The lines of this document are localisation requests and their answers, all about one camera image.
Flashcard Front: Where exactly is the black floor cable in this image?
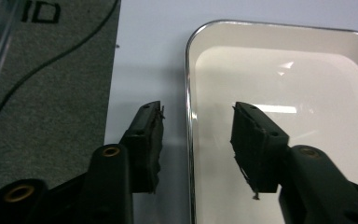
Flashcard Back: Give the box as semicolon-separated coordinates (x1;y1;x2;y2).
0;0;120;153

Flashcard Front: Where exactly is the white rectangular tray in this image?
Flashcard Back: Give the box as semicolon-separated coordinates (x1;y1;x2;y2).
185;20;358;224

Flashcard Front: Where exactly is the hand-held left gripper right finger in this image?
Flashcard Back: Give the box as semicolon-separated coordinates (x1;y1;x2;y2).
229;101;291;200

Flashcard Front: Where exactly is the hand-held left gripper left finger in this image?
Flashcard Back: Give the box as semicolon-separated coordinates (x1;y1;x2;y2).
119;100;166;194

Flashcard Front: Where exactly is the white table mat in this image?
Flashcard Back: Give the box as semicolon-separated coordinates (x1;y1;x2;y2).
103;0;358;224

